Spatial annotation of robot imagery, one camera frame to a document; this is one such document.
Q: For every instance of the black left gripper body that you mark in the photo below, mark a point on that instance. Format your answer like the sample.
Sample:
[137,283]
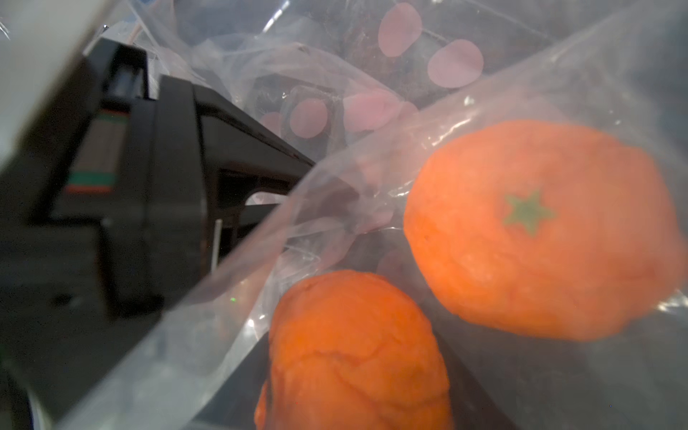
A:
[74,292]

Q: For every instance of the orange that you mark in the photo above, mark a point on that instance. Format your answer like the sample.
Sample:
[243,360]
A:
[347,350]
[545,230]

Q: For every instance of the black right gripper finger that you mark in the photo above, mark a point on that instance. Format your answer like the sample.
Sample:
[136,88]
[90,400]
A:
[210,157]

